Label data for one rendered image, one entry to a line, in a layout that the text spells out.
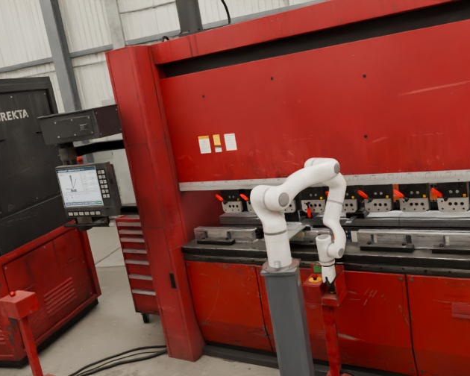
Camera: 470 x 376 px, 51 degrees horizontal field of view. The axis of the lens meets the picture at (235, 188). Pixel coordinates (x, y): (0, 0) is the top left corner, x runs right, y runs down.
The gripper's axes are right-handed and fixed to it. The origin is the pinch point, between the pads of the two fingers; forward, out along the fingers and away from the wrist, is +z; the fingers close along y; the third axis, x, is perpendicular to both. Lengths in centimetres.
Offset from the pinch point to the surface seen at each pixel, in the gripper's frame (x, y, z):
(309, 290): -10.8, 6.1, -0.8
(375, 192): 23, -32, -45
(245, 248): -67, -24, -11
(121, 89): -136, -23, -128
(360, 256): 13.0, -18.7, -11.0
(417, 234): 43, -31, -20
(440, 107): 61, -35, -89
